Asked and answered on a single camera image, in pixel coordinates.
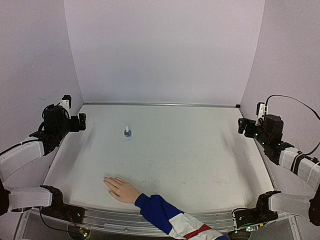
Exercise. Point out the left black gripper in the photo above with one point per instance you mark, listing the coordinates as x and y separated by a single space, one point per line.
76 127

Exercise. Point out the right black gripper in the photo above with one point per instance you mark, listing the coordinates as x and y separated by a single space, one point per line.
242 125

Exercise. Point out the blue nail polish bottle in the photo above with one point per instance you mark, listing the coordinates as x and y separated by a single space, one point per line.
128 133

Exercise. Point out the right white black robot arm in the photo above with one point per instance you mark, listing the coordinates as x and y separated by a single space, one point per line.
267 132

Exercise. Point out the blue white red sleeve forearm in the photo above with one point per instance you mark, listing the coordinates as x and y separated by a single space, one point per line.
174 222

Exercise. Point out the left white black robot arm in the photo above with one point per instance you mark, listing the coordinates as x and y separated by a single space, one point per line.
48 199

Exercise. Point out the mannequin hand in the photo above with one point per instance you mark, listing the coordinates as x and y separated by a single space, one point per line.
121 190

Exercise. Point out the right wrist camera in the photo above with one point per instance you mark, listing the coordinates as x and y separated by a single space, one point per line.
261 112

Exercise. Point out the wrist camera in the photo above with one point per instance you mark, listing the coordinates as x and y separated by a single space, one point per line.
261 112
66 102

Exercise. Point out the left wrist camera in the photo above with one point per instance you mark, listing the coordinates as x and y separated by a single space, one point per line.
66 102

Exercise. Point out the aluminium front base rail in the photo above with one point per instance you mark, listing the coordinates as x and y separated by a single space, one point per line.
117 225

